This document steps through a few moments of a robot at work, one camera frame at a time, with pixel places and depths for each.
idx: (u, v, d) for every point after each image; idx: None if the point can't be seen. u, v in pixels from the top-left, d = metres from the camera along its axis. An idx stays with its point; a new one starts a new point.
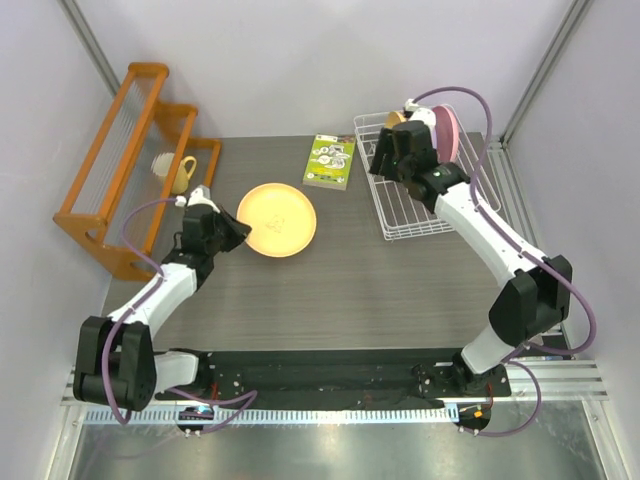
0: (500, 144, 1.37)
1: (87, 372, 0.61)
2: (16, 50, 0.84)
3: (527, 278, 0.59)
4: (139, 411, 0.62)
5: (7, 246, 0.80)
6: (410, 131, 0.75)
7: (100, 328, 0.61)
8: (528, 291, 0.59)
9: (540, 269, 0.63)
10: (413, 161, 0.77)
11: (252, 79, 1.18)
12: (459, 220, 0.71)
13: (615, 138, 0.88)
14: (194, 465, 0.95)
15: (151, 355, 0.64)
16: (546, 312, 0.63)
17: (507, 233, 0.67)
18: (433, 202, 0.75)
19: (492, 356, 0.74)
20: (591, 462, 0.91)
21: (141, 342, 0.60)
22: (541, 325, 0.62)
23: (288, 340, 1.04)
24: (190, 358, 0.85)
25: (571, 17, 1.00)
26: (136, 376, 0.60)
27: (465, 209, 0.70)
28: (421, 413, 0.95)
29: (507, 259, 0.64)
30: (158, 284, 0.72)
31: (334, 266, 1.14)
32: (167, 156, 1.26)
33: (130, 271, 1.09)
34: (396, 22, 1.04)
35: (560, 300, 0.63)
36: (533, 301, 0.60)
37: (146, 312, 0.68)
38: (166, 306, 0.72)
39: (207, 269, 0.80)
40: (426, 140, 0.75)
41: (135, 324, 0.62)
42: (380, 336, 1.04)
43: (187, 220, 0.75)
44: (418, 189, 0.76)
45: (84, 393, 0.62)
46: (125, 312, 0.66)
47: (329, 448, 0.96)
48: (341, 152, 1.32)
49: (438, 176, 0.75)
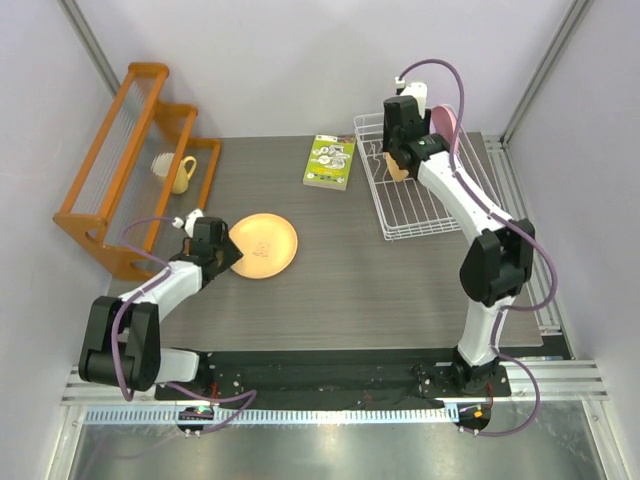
0: (500, 143, 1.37)
1: (95, 348, 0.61)
2: (16, 50, 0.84)
3: (491, 237, 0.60)
4: (142, 390, 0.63)
5: (7, 246, 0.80)
6: (400, 102, 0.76)
7: (110, 306, 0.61)
8: (491, 248, 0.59)
9: (507, 230, 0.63)
10: (400, 131, 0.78)
11: (252, 78, 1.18)
12: (438, 186, 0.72)
13: (614, 138, 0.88)
14: (194, 465, 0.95)
15: (158, 335, 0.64)
16: (511, 272, 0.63)
17: (479, 196, 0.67)
18: (417, 170, 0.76)
19: (479, 337, 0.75)
20: (591, 463, 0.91)
21: (150, 320, 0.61)
22: (504, 284, 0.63)
23: (290, 340, 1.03)
24: (191, 356, 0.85)
25: (572, 17, 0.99)
26: (143, 354, 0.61)
27: (444, 174, 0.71)
28: (421, 413, 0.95)
29: (477, 220, 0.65)
30: (166, 275, 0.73)
31: (334, 266, 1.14)
32: (167, 156, 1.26)
33: (128, 271, 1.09)
34: (396, 22, 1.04)
35: (524, 261, 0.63)
36: (496, 257, 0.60)
37: (155, 294, 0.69)
38: (173, 294, 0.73)
39: (212, 271, 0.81)
40: (414, 112, 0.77)
41: (144, 303, 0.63)
42: (382, 336, 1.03)
43: (200, 225, 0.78)
44: (403, 156, 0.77)
45: (90, 372, 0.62)
46: (135, 293, 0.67)
47: (329, 448, 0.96)
48: (341, 152, 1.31)
49: (422, 144, 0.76)
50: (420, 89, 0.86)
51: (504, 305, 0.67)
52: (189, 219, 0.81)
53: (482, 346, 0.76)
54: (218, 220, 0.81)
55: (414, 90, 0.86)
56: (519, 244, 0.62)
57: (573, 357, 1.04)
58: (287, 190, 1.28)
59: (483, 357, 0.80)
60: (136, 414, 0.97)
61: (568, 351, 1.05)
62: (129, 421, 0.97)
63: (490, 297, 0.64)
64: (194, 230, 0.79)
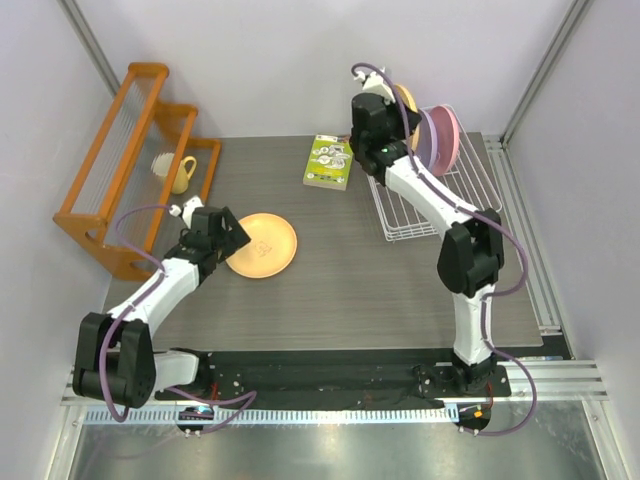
0: (500, 143, 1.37)
1: (86, 367, 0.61)
2: (17, 50, 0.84)
3: (461, 228, 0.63)
4: (138, 407, 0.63)
5: (8, 246, 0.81)
6: (368, 109, 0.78)
7: (100, 325, 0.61)
8: (464, 240, 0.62)
9: (476, 221, 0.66)
10: (368, 137, 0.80)
11: (251, 78, 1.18)
12: (406, 188, 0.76)
13: (614, 139, 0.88)
14: (194, 465, 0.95)
15: (150, 352, 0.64)
16: (485, 261, 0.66)
17: (443, 192, 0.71)
18: (383, 178, 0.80)
19: (470, 333, 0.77)
20: (591, 462, 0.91)
21: (140, 341, 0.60)
22: (481, 272, 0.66)
23: (289, 341, 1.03)
24: (191, 358, 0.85)
25: (572, 16, 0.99)
26: (134, 374, 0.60)
27: (410, 177, 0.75)
28: (421, 413, 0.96)
29: (445, 215, 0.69)
30: (159, 279, 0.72)
31: (335, 266, 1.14)
32: (167, 156, 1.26)
33: (131, 271, 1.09)
34: (396, 22, 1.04)
35: (495, 248, 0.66)
36: (469, 249, 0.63)
37: (145, 310, 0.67)
38: (168, 302, 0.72)
39: (209, 265, 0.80)
40: (381, 119, 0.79)
41: (135, 322, 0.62)
42: (382, 336, 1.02)
43: (200, 214, 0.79)
44: (369, 165, 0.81)
45: (84, 388, 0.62)
46: (125, 309, 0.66)
47: (328, 448, 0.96)
48: (341, 152, 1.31)
49: (386, 152, 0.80)
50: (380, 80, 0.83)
51: (487, 293, 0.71)
52: (188, 206, 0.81)
53: (476, 341, 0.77)
54: (218, 212, 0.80)
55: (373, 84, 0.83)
56: (488, 233, 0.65)
57: (573, 357, 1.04)
58: (287, 190, 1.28)
59: (479, 352, 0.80)
60: (136, 414, 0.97)
61: (568, 350, 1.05)
62: (129, 421, 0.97)
63: (470, 288, 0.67)
64: (192, 220, 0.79)
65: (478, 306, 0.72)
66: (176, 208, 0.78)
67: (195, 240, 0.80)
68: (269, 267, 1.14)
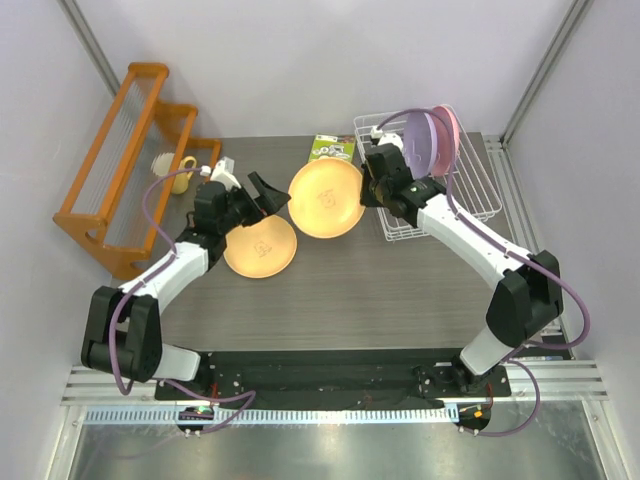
0: (500, 143, 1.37)
1: (95, 339, 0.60)
2: (16, 50, 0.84)
3: (516, 277, 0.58)
4: (142, 382, 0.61)
5: (7, 246, 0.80)
6: (383, 152, 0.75)
7: (111, 298, 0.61)
8: (521, 290, 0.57)
9: (528, 266, 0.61)
10: (389, 182, 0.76)
11: (251, 79, 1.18)
12: (441, 230, 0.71)
13: (614, 138, 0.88)
14: (195, 465, 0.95)
15: (157, 329, 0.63)
16: (541, 310, 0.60)
17: (490, 236, 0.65)
18: (414, 218, 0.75)
19: (490, 357, 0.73)
20: (591, 462, 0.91)
21: (150, 315, 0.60)
22: (539, 323, 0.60)
23: (294, 340, 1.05)
24: (193, 356, 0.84)
25: (572, 16, 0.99)
26: (143, 347, 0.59)
27: (447, 219, 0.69)
28: (421, 413, 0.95)
29: (494, 261, 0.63)
30: (169, 260, 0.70)
31: (344, 266, 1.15)
32: (166, 157, 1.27)
33: (131, 272, 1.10)
34: (396, 22, 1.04)
35: (553, 295, 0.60)
36: (526, 299, 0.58)
37: (155, 286, 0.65)
38: (178, 282, 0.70)
39: (219, 251, 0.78)
40: (399, 159, 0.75)
41: (144, 296, 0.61)
42: (384, 336, 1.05)
43: (199, 200, 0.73)
44: (397, 206, 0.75)
45: (92, 362, 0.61)
46: (135, 284, 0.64)
47: (328, 448, 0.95)
48: (341, 152, 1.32)
49: (414, 191, 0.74)
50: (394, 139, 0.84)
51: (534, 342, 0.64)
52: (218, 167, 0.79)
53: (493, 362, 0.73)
54: (222, 190, 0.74)
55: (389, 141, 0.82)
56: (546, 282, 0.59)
57: (573, 357, 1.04)
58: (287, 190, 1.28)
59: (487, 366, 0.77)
60: (136, 414, 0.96)
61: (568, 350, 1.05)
62: (129, 421, 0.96)
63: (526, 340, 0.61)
64: (195, 205, 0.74)
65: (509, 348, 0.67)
66: (205, 169, 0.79)
67: (202, 224, 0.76)
68: (269, 268, 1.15)
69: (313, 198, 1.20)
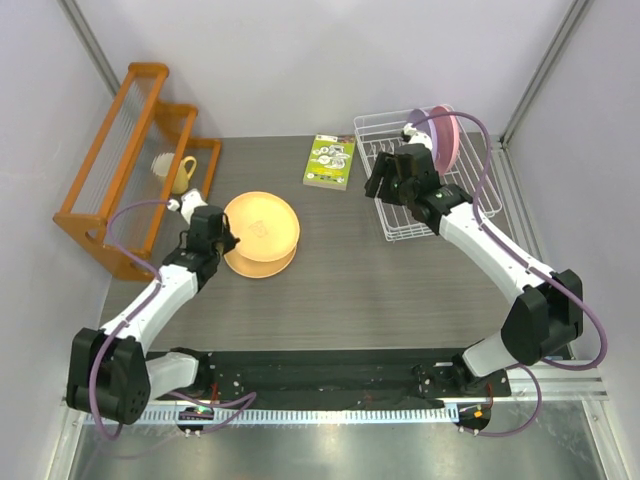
0: (500, 143, 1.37)
1: (78, 383, 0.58)
2: (16, 50, 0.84)
3: (535, 294, 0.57)
4: (130, 424, 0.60)
5: (7, 245, 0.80)
6: (412, 154, 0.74)
7: (93, 341, 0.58)
8: (539, 307, 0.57)
9: (550, 285, 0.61)
10: (415, 184, 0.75)
11: (252, 79, 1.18)
12: (464, 239, 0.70)
13: (614, 138, 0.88)
14: (195, 465, 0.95)
15: (144, 369, 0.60)
16: (561, 331, 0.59)
17: (513, 250, 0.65)
18: (437, 225, 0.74)
19: (493, 361, 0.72)
20: (591, 462, 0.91)
21: (131, 362, 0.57)
22: (555, 343, 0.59)
23: (288, 340, 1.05)
24: (190, 361, 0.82)
25: (572, 16, 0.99)
26: (126, 395, 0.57)
27: (470, 228, 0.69)
28: (421, 413, 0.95)
29: (514, 274, 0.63)
30: (154, 290, 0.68)
31: (343, 266, 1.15)
32: (166, 157, 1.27)
33: (131, 271, 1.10)
34: (396, 22, 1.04)
35: (572, 316, 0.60)
36: (545, 316, 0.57)
37: (140, 326, 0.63)
38: (163, 314, 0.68)
39: (209, 270, 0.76)
40: (428, 163, 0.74)
41: (127, 341, 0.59)
42: (384, 336, 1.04)
43: (195, 217, 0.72)
44: (421, 211, 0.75)
45: (77, 403, 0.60)
46: (118, 325, 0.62)
47: (328, 448, 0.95)
48: (341, 152, 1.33)
49: (439, 198, 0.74)
50: (426, 139, 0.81)
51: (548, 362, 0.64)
52: (187, 201, 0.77)
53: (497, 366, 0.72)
54: (219, 213, 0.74)
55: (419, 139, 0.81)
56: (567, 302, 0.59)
57: (574, 357, 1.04)
58: (287, 190, 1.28)
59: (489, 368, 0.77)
60: None
61: (568, 350, 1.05)
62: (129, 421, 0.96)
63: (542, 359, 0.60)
64: (191, 221, 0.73)
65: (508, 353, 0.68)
66: (174, 202, 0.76)
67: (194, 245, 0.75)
68: (268, 267, 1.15)
69: (252, 230, 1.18)
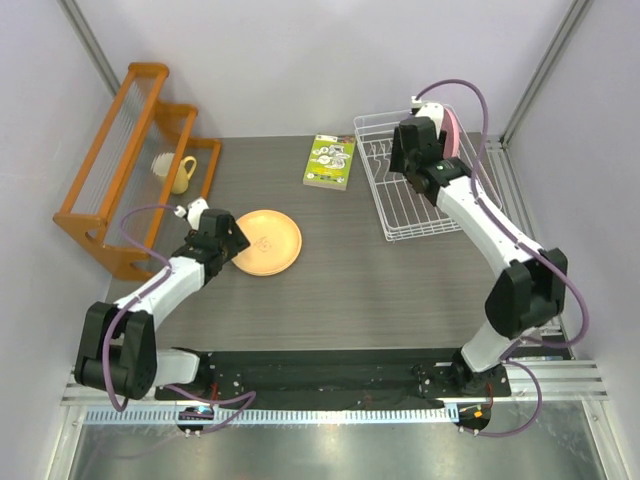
0: (500, 143, 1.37)
1: (89, 356, 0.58)
2: (16, 50, 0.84)
3: (522, 268, 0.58)
4: (137, 400, 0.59)
5: (7, 244, 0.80)
6: (417, 124, 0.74)
7: (106, 313, 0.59)
8: (524, 281, 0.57)
9: (536, 261, 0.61)
10: (417, 155, 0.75)
11: (252, 80, 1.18)
12: (460, 213, 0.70)
13: (614, 138, 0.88)
14: (194, 465, 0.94)
15: (154, 344, 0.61)
16: (542, 306, 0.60)
17: (504, 224, 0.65)
18: (435, 196, 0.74)
19: (488, 353, 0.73)
20: (591, 462, 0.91)
21: (145, 331, 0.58)
22: (536, 317, 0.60)
23: (290, 340, 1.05)
24: (191, 358, 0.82)
25: (571, 16, 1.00)
26: (137, 364, 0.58)
27: (466, 201, 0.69)
28: (421, 413, 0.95)
29: (503, 250, 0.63)
30: (166, 275, 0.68)
31: (343, 266, 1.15)
32: (165, 157, 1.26)
33: (130, 271, 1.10)
34: (395, 23, 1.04)
35: (556, 293, 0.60)
36: (528, 291, 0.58)
37: (152, 302, 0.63)
38: (173, 298, 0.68)
39: (215, 266, 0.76)
40: (432, 136, 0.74)
41: (140, 312, 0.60)
42: (385, 336, 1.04)
43: (204, 216, 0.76)
44: (421, 182, 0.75)
45: (85, 378, 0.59)
46: (131, 299, 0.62)
47: (328, 448, 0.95)
48: (341, 152, 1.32)
49: (440, 170, 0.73)
50: (436, 109, 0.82)
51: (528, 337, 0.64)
52: (192, 208, 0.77)
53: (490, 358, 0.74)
54: (227, 214, 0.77)
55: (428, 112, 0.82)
56: (550, 278, 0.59)
57: (573, 357, 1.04)
58: (287, 190, 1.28)
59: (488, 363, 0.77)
60: (136, 414, 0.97)
61: (568, 351, 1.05)
62: (129, 421, 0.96)
63: (520, 332, 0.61)
64: (200, 222, 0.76)
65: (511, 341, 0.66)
66: (181, 209, 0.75)
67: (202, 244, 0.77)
68: (271, 265, 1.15)
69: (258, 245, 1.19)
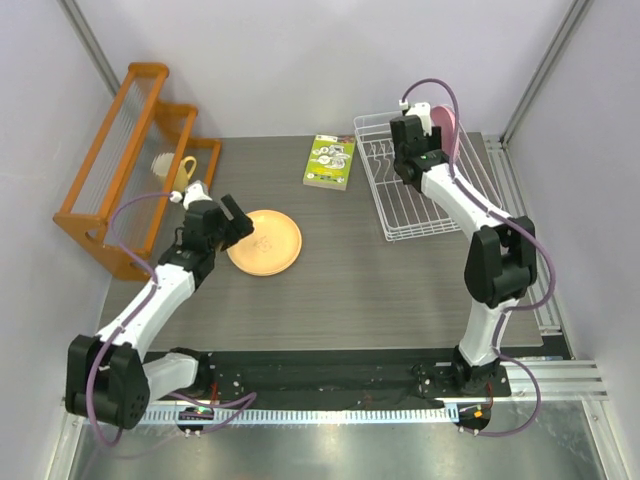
0: (500, 143, 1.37)
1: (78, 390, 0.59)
2: (16, 51, 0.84)
3: (491, 232, 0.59)
4: (130, 427, 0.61)
5: (7, 245, 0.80)
6: (405, 119, 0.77)
7: (89, 348, 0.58)
8: (493, 244, 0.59)
9: (508, 229, 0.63)
10: (404, 147, 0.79)
11: (252, 80, 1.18)
12: (440, 194, 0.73)
13: (614, 138, 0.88)
14: (194, 465, 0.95)
15: (142, 372, 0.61)
16: (515, 272, 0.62)
17: (477, 197, 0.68)
18: (420, 184, 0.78)
19: (481, 339, 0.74)
20: (591, 462, 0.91)
21: (129, 368, 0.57)
22: (509, 284, 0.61)
23: (288, 340, 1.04)
24: (190, 361, 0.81)
25: (572, 16, 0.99)
26: (125, 399, 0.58)
27: (445, 182, 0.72)
28: (421, 413, 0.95)
29: (475, 218, 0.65)
30: (151, 293, 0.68)
31: (343, 266, 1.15)
32: (166, 157, 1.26)
33: (131, 271, 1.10)
34: (395, 22, 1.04)
35: (527, 259, 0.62)
36: (498, 255, 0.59)
37: (136, 332, 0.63)
38: (161, 315, 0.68)
39: (205, 269, 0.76)
40: (418, 130, 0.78)
41: (124, 347, 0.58)
42: (384, 337, 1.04)
43: (189, 214, 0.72)
44: (406, 171, 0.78)
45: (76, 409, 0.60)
46: (114, 332, 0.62)
47: (328, 448, 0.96)
48: (341, 152, 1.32)
49: (424, 159, 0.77)
50: (424, 108, 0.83)
51: (508, 306, 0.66)
52: (189, 193, 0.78)
53: (484, 346, 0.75)
54: (214, 209, 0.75)
55: (417, 111, 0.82)
56: (520, 243, 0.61)
57: (574, 357, 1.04)
58: (287, 190, 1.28)
59: (483, 356, 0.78)
60: None
61: (568, 351, 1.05)
62: None
63: (494, 299, 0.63)
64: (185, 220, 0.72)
65: (496, 317, 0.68)
66: (177, 194, 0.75)
67: (190, 240, 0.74)
68: (270, 265, 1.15)
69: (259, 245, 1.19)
